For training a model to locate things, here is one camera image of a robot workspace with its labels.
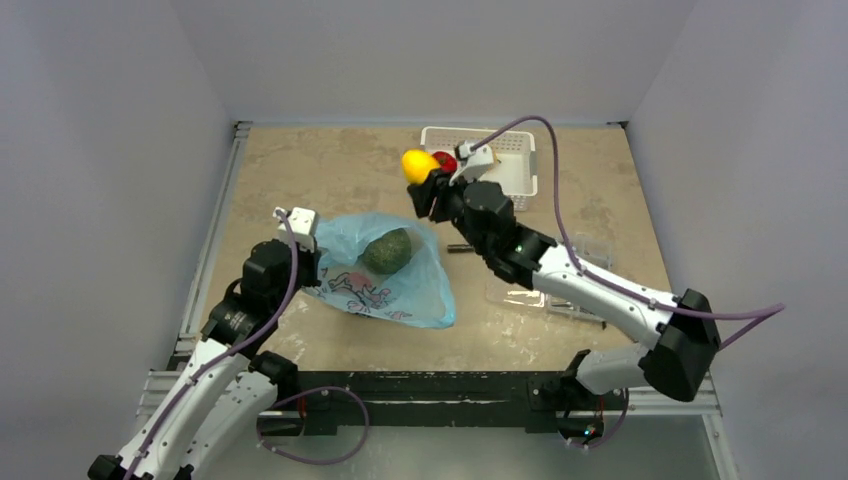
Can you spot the dark metal faucet tap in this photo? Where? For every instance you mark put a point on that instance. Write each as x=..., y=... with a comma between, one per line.
x=459, y=248

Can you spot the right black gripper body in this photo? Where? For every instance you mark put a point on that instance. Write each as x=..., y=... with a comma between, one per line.
x=424, y=199

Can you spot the blue printed plastic bag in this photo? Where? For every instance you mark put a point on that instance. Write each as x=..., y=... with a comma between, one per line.
x=418, y=295

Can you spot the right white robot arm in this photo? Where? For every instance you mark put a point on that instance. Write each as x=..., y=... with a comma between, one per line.
x=675, y=340

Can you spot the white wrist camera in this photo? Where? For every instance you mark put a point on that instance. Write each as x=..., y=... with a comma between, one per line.
x=298, y=224
x=473, y=162

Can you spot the white perforated plastic basket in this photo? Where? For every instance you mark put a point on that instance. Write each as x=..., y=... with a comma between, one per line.
x=517, y=174

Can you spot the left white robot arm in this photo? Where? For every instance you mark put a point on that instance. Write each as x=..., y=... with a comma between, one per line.
x=228, y=380

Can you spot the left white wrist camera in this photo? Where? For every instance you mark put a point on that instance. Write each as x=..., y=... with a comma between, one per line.
x=298, y=224

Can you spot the dark green fake broccoli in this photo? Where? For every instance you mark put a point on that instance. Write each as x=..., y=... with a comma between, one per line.
x=389, y=253

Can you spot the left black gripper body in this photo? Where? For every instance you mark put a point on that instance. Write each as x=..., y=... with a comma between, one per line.
x=307, y=266

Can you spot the red fake apple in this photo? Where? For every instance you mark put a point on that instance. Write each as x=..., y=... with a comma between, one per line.
x=447, y=162

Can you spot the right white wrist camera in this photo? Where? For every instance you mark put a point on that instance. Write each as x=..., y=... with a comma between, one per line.
x=473, y=162

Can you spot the yellow fake lemon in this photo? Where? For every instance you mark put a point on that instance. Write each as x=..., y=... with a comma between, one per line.
x=417, y=164

